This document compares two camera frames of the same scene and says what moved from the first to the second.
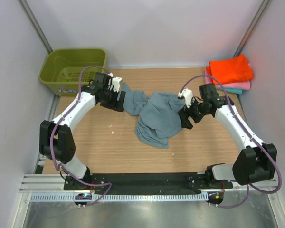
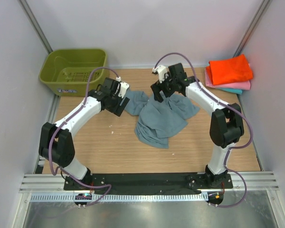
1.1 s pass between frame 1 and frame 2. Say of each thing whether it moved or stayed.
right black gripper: moved
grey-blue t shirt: stayed
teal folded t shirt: stayed
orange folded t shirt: stayed
